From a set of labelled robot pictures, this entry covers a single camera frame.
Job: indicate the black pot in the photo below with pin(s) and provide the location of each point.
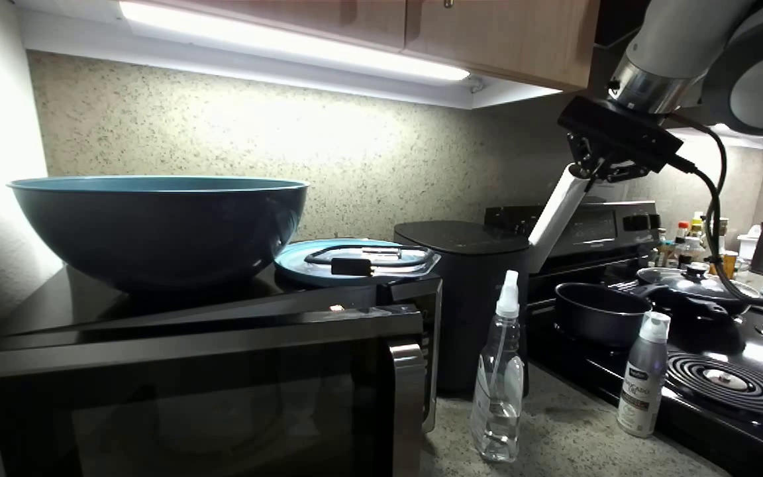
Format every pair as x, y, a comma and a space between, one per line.
614, 318

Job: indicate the small white-capped spray bottle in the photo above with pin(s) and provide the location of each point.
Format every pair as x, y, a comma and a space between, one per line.
644, 375

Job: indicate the black air fryer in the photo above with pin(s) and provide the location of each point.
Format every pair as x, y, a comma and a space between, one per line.
472, 267

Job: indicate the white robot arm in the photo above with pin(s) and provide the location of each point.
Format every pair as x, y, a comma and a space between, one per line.
702, 53

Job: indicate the black electric stove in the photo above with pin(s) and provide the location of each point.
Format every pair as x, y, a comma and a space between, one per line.
710, 402

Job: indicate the stainless microwave oven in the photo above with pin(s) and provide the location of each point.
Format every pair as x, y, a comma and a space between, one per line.
320, 383

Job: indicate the clear green-label spray bottle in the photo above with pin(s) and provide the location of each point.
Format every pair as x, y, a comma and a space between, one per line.
499, 386

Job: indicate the large blue bowl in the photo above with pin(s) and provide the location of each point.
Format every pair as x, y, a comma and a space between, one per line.
163, 233

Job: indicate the wooden upper cabinets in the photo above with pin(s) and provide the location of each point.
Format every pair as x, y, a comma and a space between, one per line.
525, 40

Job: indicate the blue plate with cable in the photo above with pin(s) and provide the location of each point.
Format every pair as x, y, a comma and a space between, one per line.
350, 261

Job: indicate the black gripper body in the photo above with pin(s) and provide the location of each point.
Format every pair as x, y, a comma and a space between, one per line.
610, 145

